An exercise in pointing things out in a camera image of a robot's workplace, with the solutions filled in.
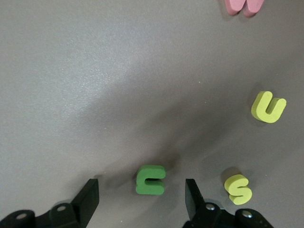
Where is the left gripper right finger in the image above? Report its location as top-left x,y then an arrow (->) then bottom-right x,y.
185,178 -> 207,222

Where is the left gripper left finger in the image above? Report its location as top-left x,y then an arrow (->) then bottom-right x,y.
70,178 -> 100,228

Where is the yellow foam letter s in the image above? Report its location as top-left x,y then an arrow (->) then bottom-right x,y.
223,173 -> 253,206

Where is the green foam letter n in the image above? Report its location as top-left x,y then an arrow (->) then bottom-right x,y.
135,164 -> 166,196

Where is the yellow foam letter u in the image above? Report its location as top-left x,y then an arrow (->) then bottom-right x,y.
250,90 -> 287,124

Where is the pink foam letter w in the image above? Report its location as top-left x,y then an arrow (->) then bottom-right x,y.
223,0 -> 265,18

